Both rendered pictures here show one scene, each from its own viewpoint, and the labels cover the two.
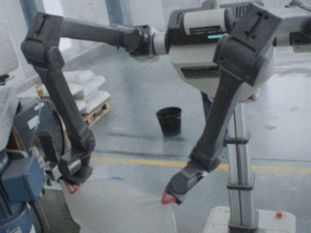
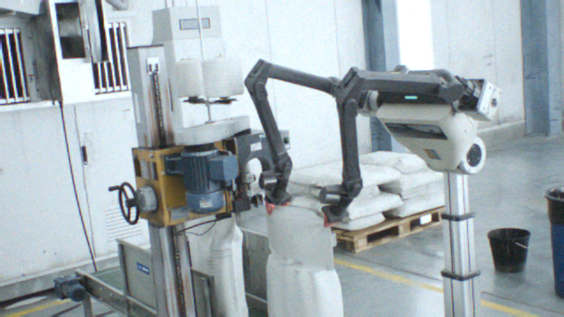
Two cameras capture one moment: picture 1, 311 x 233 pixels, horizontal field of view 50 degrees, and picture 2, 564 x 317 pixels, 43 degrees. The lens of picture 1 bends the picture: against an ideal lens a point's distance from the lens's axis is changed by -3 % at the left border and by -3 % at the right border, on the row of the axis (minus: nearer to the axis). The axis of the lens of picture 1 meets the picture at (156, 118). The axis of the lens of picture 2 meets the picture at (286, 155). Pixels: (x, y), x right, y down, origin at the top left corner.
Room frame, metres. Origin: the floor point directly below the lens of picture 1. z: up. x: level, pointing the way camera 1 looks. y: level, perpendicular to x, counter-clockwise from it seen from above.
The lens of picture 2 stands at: (-1.50, -1.15, 1.70)
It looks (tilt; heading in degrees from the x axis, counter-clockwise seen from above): 9 degrees down; 29
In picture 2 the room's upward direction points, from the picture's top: 5 degrees counter-clockwise
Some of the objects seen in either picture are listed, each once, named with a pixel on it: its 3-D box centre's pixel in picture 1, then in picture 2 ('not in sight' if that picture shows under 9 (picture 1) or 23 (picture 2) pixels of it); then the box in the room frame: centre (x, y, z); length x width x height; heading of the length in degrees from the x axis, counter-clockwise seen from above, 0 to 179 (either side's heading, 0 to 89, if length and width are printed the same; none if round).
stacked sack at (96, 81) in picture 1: (83, 86); (407, 178); (4.52, 0.93, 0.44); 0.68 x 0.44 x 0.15; 154
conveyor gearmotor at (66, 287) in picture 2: not in sight; (73, 287); (1.57, 2.12, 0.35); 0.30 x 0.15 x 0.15; 64
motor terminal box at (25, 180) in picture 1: (25, 182); (224, 171); (0.78, 0.38, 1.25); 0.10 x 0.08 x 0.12; 179
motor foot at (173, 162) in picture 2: not in sight; (182, 164); (0.79, 0.58, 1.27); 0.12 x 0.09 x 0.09; 154
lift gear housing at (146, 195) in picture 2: not in sight; (144, 199); (0.74, 0.75, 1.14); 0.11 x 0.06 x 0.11; 64
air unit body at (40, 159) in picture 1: (39, 166); (248, 181); (1.07, 0.45, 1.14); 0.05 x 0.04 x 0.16; 154
